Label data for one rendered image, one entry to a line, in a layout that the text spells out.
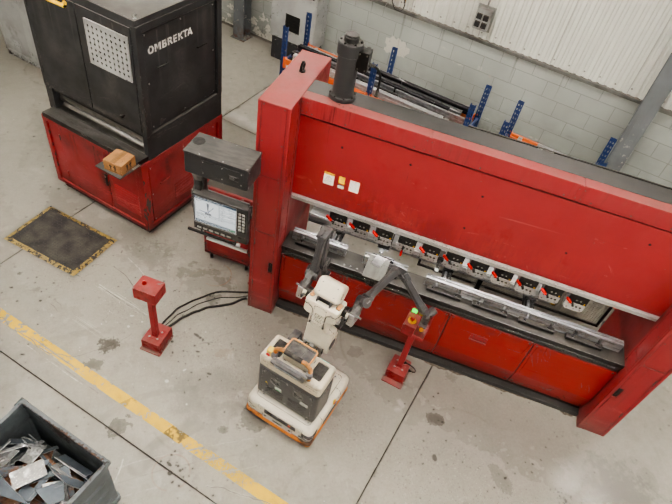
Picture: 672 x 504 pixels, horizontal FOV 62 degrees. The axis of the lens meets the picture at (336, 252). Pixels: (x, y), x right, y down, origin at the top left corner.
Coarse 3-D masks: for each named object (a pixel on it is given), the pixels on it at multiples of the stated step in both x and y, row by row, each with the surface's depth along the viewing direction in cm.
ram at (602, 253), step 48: (336, 144) 416; (384, 144) 402; (336, 192) 446; (384, 192) 431; (432, 192) 416; (480, 192) 403; (528, 192) 390; (480, 240) 431; (528, 240) 417; (576, 240) 403; (624, 240) 391; (576, 288) 432; (624, 288) 417
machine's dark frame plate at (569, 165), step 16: (368, 96) 409; (384, 112) 398; (400, 112) 401; (416, 112) 404; (432, 128) 392; (448, 128) 395; (464, 128) 398; (480, 144) 387; (496, 144) 390; (512, 144) 393; (544, 160) 385; (560, 160) 388; (576, 160) 391; (592, 176) 380; (608, 176) 383; (624, 176) 386; (640, 192) 375; (656, 192) 378
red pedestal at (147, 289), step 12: (144, 276) 456; (132, 288) 446; (144, 288) 448; (156, 288) 449; (144, 300) 452; (156, 300) 450; (156, 312) 477; (156, 324) 486; (144, 336) 496; (156, 336) 496; (168, 336) 505; (144, 348) 500; (156, 348) 495
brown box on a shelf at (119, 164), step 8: (112, 152) 510; (120, 152) 511; (104, 160) 501; (112, 160) 502; (120, 160) 503; (128, 160) 506; (104, 168) 509; (112, 168) 504; (120, 168) 500; (128, 168) 509; (136, 168) 516; (120, 176) 505
